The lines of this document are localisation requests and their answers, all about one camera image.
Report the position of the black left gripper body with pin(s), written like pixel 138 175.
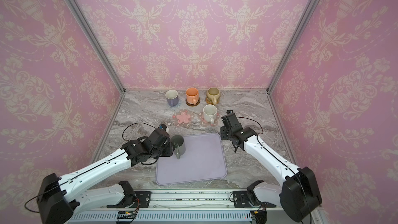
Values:
pixel 166 151

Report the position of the grey green mug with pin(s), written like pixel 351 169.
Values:
pixel 179 145

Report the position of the white cream mug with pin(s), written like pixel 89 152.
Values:
pixel 210 113

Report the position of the pink flower silicone coaster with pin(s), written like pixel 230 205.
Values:
pixel 204 123

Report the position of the yellow beige mug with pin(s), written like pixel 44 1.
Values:
pixel 213 94

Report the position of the orange mug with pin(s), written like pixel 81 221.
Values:
pixel 192 96

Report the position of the woven rattan round coaster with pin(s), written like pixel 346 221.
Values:
pixel 208 101

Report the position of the blue woven round coaster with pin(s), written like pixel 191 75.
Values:
pixel 174 106

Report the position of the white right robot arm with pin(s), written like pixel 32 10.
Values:
pixel 288 175

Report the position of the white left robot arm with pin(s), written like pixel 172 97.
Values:
pixel 61 198

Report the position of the lilac plastic tray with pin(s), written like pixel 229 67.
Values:
pixel 203 160

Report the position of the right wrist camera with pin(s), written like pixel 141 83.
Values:
pixel 230 122

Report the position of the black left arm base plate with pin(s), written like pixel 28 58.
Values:
pixel 140 199

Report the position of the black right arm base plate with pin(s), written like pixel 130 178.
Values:
pixel 246 199

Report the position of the aluminium front frame rail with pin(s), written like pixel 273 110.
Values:
pixel 192 197

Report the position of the white perforated cable duct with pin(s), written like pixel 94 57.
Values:
pixel 143 216

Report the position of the aluminium corner frame post right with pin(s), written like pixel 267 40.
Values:
pixel 299 30

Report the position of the aluminium corner frame post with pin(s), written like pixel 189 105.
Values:
pixel 299 30
pixel 90 35

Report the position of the aluminium corner frame post left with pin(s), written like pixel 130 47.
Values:
pixel 90 35

